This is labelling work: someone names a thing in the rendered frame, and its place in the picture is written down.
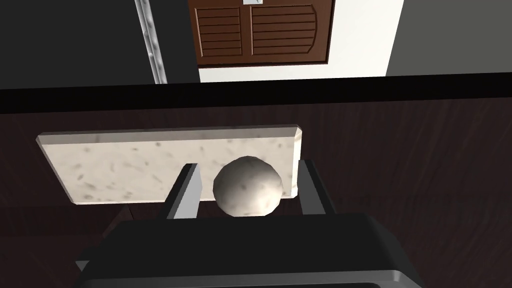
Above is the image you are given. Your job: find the marbled white ball knob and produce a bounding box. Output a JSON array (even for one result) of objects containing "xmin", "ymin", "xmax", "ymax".
[{"xmin": 212, "ymin": 155, "xmax": 284, "ymax": 218}]

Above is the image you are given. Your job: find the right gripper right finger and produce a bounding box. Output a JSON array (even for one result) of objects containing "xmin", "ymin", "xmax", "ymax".
[{"xmin": 297, "ymin": 159, "xmax": 336, "ymax": 216}]

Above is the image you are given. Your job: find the marbled white rectangular plate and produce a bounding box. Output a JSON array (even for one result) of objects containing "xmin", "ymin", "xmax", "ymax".
[{"xmin": 35, "ymin": 125, "xmax": 303, "ymax": 206}]

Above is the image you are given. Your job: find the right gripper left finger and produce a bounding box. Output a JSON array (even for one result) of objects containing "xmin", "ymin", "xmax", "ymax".
[{"xmin": 166, "ymin": 163, "xmax": 203, "ymax": 220}]

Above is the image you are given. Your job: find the brown louvered door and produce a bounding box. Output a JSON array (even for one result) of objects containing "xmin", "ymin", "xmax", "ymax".
[{"xmin": 187, "ymin": 0, "xmax": 335, "ymax": 69}]

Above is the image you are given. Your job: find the silver ornate bar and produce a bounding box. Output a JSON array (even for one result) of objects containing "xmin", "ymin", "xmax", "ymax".
[{"xmin": 134, "ymin": 0, "xmax": 169, "ymax": 85}]

